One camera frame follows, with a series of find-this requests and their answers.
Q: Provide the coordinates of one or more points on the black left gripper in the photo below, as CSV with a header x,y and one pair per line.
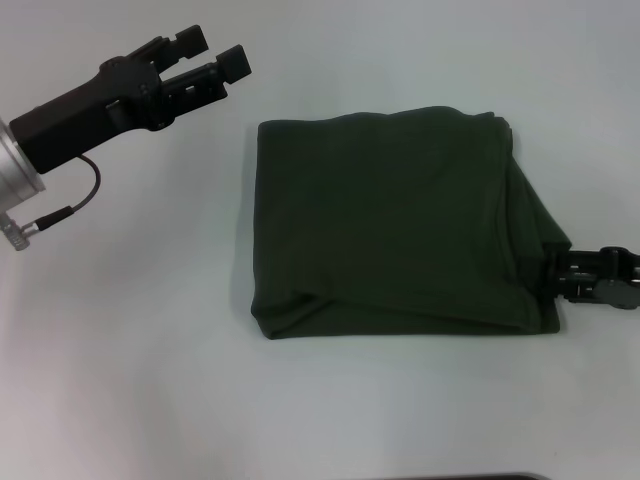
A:
x,y
85,120

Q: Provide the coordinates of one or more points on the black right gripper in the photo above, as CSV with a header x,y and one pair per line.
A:
x,y
620,285

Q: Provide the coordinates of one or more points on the dark green FREE T-shirt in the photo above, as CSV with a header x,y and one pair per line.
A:
x,y
400,225

